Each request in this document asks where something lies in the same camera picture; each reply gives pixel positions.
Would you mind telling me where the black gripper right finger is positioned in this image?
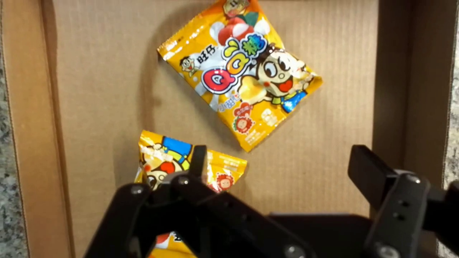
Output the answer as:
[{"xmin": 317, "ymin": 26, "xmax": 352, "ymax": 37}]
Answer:
[{"xmin": 347, "ymin": 144, "xmax": 459, "ymax": 258}]

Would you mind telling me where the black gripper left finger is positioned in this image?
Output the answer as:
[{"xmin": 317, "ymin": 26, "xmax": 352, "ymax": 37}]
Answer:
[{"xmin": 85, "ymin": 144, "xmax": 317, "ymax": 258}]

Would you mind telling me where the orange cartoon candy sachet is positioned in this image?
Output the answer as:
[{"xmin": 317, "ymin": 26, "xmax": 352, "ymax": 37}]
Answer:
[
  {"xmin": 134, "ymin": 129, "xmax": 250, "ymax": 258},
  {"xmin": 157, "ymin": 0, "xmax": 324, "ymax": 155}
]

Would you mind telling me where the shallow brown cardboard box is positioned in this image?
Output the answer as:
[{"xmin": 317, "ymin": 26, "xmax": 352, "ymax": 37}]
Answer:
[{"xmin": 0, "ymin": 0, "xmax": 458, "ymax": 258}]

